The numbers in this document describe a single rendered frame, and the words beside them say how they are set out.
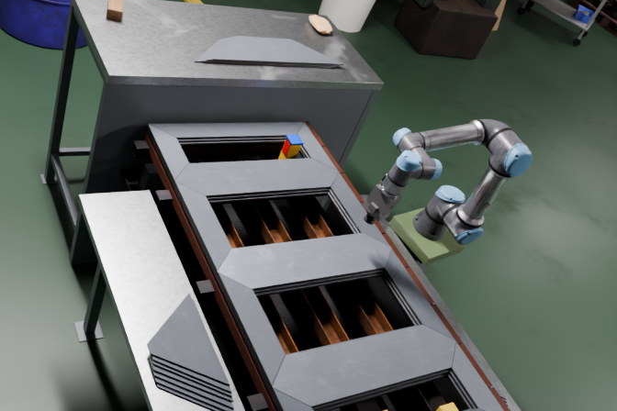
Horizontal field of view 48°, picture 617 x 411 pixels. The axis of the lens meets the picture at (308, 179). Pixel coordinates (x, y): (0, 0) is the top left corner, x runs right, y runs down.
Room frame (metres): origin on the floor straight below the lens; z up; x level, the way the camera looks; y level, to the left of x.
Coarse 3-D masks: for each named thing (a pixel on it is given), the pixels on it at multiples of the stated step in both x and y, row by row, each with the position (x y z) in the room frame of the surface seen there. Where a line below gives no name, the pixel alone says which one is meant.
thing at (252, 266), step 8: (240, 248) 1.75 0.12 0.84; (248, 248) 1.77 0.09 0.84; (240, 256) 1.72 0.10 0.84; (248, 256) 1.73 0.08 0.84; (256, 256) 1.75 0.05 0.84; (240, 264) 1.68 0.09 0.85; (248, 264) 1.70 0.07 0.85; (256, 264) 1.71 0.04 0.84; (248, 272) 1.66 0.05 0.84; (256, 272) 1.68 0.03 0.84; (264, 272) 1.69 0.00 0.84; (248, 280) 1.63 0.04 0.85; (256, 280) 1.65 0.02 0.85; (264, 280) 1.66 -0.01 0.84
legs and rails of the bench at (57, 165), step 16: (64, 48) 2.52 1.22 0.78; (64, 64) 2.50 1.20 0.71; (96, 64) 2.21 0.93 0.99; (64, 80) 2.51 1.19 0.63; (64, 96) 2.52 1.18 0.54; (64, 112) 2.53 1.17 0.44; (48, 160) 2.51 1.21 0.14; (48, 176) 2.51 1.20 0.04; (64, 176) 2.39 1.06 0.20; (64, 192) 2.30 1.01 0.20
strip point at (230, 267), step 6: (228, 258) 1.69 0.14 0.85; (234, 258) 1.70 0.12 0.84; (222, 264) 1.65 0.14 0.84; (228, 264) 1.66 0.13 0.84; (234, 264) 1.67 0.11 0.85; (222, 270) 1.62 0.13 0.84; (228, 270) 1.63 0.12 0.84; (234, 270) 1.65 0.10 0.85; (240, 270) 1.66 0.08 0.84; (228, 276) 1.61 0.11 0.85; (234, 276) 1.62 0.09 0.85; (240, 276) 1.63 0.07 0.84; (240, 282) 1.61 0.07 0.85; (246, 282) 1.62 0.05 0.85
